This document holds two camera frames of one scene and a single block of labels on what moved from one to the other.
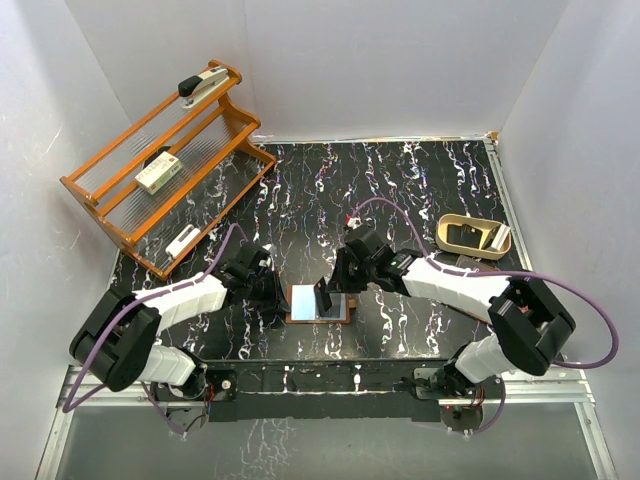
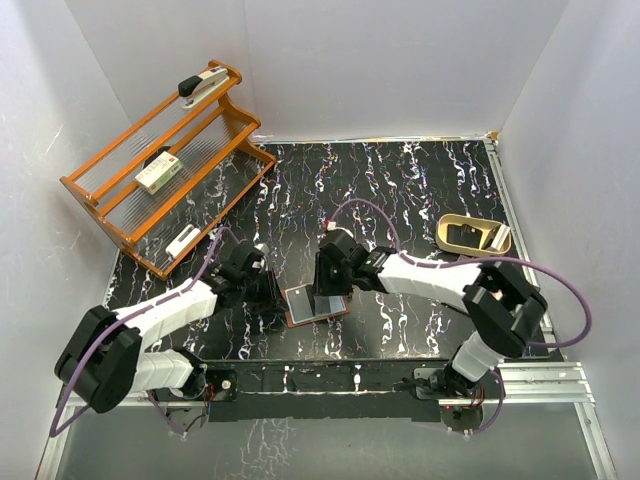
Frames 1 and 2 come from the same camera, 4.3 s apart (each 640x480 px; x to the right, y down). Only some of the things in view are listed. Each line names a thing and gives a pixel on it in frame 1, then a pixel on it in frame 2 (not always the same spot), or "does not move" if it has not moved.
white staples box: (158, 172) does not move
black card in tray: (463, 235) does not move
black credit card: (322, 296) → (300, 303)
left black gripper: (276, 297) does not move
